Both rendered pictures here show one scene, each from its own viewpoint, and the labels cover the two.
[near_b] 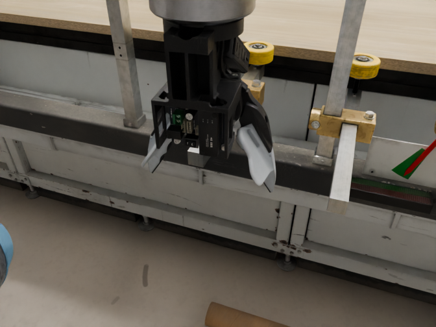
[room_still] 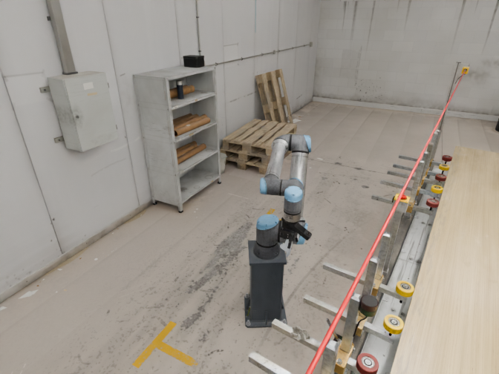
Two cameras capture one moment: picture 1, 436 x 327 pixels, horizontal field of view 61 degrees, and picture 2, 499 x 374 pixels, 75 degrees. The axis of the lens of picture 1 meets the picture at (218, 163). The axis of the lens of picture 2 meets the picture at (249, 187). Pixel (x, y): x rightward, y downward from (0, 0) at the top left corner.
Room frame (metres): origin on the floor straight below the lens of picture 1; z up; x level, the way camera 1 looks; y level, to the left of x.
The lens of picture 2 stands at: (0.46, -1.44, 2.08)
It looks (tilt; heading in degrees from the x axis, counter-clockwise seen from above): 28 degrees down; 104
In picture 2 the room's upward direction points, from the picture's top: straight up
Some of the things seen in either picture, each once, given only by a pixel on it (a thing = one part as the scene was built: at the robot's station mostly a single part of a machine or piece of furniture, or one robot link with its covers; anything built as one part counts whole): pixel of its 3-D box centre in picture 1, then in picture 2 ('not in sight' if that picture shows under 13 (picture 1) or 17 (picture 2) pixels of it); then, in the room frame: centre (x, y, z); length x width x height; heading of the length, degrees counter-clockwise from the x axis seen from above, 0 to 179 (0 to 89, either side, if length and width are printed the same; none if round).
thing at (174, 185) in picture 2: not in sight; (183, 137); (-1.22, 2.06, 0.78); 0.90 x 0.45 x 1.55; 76
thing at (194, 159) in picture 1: (233, 105); (362, 280); (0.74, -0.03, 0.84); 0.43 x 0.03 x 0.04; 160
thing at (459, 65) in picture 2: not in sight; (448, 116); (1.62, 2.15, 1.20); 0.15 x 0.12 x 1.00; 70
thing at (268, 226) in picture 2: not in sight; (268, 229); (0.15, 0.38, 0.79); 0.17 x 0.15 x 0.18; 3
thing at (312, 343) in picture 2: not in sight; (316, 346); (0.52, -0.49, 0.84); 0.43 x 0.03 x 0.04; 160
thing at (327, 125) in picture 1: (340, 123); (359, 320); (0.72, -0.27, 0.81); 0.13 x 0.06 x 0.05; 70
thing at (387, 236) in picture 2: not in sight; (379, 271); (0.81, -0.02, 0.91); 0.03 x 0.03 x 0.48; 70
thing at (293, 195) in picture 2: not in sight; (292, 200); (0.34, 0.02, 1.25); 0.10 x 0.09 x 0.12; 93
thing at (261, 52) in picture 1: (256, 66); (402, 294); (0.92, -0.10, 0.85); 0.08 x 0.08 x 0.11
